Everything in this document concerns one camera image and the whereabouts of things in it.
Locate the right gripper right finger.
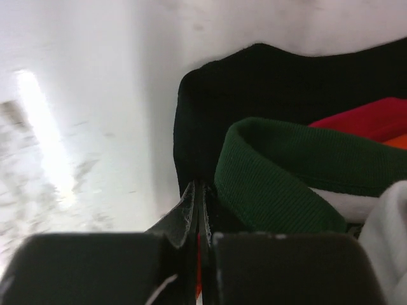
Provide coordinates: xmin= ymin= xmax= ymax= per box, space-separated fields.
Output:
xmin=197 ymin=183 xmax=385 ymax=305

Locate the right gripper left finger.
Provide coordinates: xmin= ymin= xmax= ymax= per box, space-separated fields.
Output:
xmin=1 ymin=182 xmax=199 ymax=305

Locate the dark green t shirt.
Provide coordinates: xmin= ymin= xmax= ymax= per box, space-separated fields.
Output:
xmin=214 ymin=118 xmax=406 ymax=233

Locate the black t shirt pile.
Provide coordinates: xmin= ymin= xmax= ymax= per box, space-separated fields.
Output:
xmin=173 ymin=37 xmax=407 ymax=234

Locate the orange t shirt pile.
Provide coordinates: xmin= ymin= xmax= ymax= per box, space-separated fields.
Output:
xmin=383 ymin=134 xmax=407 ymax=149

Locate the magenta t shirt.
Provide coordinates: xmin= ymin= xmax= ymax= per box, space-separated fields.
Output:
xmin=310 ymin=97 xmax=406 ymax=143

